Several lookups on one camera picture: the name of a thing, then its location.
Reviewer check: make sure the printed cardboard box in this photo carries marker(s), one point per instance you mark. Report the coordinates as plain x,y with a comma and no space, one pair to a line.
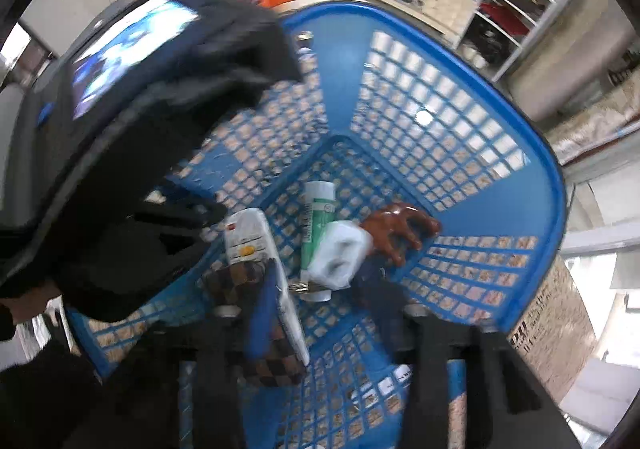
555,334

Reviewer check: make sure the green and white tube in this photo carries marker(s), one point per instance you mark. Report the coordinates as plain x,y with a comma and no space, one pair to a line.
317,209

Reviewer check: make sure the person's black clothing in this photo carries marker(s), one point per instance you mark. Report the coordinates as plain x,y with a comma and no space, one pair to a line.
45,404

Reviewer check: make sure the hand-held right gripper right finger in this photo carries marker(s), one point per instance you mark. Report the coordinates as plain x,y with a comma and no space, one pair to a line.
430,379

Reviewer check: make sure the brown checkered wallet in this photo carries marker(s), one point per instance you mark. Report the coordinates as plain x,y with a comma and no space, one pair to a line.
230,286

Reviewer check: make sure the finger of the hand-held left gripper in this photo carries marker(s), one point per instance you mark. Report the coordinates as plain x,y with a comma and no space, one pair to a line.
190,215

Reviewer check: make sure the red bag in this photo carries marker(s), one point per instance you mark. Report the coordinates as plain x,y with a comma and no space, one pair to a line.
505,18

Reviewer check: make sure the brown hand-shaped toy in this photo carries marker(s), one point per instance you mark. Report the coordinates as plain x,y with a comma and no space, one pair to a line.
395,231

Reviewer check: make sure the patterned beige cloth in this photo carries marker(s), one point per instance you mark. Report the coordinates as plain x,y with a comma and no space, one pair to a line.
595,129

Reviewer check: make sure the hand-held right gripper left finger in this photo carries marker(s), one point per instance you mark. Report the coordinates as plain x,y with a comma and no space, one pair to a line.
262,309

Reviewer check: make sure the blue plastic basket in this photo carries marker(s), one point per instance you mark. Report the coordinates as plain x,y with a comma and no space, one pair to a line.
475,169

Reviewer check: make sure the white plug adapter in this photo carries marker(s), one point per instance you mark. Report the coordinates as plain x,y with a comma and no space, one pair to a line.
337,254

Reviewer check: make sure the white remote control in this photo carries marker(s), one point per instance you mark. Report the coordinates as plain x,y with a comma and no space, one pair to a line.
247,236

